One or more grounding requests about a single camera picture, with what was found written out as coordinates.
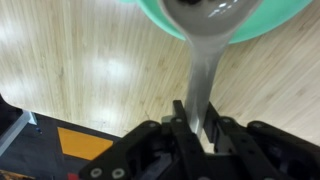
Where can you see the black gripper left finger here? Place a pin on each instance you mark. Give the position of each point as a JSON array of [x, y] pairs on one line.
[[183, 130]]

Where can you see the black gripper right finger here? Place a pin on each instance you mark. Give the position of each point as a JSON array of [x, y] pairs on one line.
[[216, 133]]

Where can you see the wooden spoon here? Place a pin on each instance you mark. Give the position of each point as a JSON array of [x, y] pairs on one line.
[[200, 66]]

